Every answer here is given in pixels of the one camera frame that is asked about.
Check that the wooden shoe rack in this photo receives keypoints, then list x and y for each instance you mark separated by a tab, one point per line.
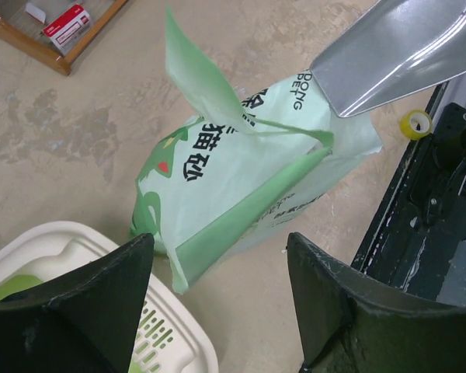
22	31

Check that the silver metal scoop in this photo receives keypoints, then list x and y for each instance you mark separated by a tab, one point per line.
393	50

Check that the yellow tape roll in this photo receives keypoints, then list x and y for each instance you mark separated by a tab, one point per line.
416	124

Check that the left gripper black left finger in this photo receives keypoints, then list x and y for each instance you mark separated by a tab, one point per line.
83	321

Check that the green cat litter bag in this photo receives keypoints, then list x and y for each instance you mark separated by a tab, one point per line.
240	168

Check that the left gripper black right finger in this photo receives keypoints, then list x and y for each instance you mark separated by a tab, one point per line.
350	322

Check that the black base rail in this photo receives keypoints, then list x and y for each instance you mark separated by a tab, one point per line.
416	241

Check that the red white small box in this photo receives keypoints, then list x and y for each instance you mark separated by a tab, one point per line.
64	21

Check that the beige litter box green liner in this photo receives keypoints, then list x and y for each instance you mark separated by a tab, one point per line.
168	338

